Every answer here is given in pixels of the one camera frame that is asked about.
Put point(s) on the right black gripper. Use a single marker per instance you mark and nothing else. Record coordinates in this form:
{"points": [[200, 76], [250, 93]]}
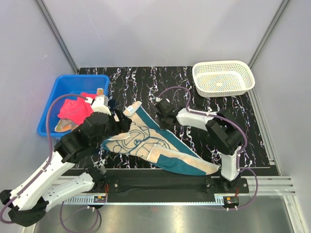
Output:
{"points": [[164, 126]]}

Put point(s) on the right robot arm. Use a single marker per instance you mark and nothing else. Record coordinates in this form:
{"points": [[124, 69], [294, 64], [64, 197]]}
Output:
{"points": [[226, 135]]}

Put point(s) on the white perforated basket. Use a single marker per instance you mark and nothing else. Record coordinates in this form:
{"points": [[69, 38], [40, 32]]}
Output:
{"points": [[222, 78]]}

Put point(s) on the orange patterned towel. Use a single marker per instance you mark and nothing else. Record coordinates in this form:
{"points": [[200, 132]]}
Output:
{"points": [[65, 125]]}

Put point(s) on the aluminium rail profile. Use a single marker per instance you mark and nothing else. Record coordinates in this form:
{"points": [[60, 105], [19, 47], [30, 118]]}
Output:
{"points": [[275, 186]]}

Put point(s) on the white cable duct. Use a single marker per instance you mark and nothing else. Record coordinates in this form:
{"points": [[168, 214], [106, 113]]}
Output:
{"points": [[90, 199]]}

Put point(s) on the right aluminium frame post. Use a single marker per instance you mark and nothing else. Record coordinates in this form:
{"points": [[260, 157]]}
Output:
{"points": [[271, 27]]}

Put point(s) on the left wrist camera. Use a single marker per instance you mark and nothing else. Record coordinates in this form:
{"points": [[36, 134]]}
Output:
{"points": [[99, 104]]}

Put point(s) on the pink towel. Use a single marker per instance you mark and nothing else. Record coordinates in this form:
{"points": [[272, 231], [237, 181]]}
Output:
{"points": [[75, 110]]}

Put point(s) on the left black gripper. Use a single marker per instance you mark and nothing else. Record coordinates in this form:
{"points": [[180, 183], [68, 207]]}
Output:
{"points": [[122, 126]]}

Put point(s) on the aluminium frame post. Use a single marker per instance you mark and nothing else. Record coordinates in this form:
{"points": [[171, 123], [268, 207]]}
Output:
{"points": [[271, 27], [54, 30]]}

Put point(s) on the left aluminium frame post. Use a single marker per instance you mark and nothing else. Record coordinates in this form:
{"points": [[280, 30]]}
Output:
{"points": [[54, 30]]}

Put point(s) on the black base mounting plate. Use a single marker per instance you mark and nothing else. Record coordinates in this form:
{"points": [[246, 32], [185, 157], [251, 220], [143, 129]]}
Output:
{"points": [[143, 182]]}

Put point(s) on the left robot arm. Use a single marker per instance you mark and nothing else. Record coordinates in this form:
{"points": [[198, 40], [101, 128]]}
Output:
{"points": [[30, 201]]}

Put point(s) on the teal beige Doraemon towel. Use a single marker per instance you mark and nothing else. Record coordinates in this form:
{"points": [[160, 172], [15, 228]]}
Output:
{"points": [[162, 148]]}

